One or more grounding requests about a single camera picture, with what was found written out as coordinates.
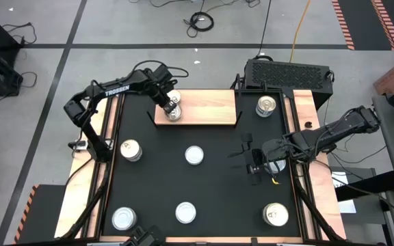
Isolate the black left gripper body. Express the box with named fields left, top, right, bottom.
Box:
left=147, top=79, right=178, bottom=109

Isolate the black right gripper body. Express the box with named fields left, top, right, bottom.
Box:
left=241, top=133, right=263, bottom=187

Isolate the black table mat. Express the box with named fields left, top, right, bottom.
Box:
left=101, top=90, right=302, bottom=238

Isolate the white paper sheet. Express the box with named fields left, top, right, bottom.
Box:
left=331, top=170, right=358, bottom=215

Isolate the black perforated computer case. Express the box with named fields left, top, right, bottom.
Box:
left=244, top=57, right=334, bottom=111

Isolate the black beam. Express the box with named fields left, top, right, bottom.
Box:
left=335, top=170, right=394, bottom=202

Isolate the black angular device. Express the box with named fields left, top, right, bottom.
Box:
left=120, top=224, right=166, bottom=246

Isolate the black orange-striped floor mat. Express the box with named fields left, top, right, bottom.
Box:
left=14, top=184, right=68, bottom=244
left=332, top=0, right=394, bottom=52

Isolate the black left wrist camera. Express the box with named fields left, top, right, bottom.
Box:
left=152, top=64, right=173, bottom=83

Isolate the wooden shelf with black frame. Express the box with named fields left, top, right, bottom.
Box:
left=145, top=73, right=244, bottom=129

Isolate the black metal table frame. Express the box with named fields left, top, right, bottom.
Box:
left=60, top=77, right=347, bottom=244

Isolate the coiled black floor cable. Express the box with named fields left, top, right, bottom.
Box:
left=183, top=11, right=215, bottom=38

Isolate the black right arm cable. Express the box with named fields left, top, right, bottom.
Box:
left=329, top=146, right=388, bottom=165

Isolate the long black cable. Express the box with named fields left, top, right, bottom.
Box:
left=254, top=0, right=273, bottom=62

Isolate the thin black floor cable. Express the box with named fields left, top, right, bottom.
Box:
left=0, top=70, right=39, bottom=109
left=1, top=21, right=38, bottom=45

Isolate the yellow cable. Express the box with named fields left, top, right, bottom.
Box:
left=289, top=0, right=313, bottom=64

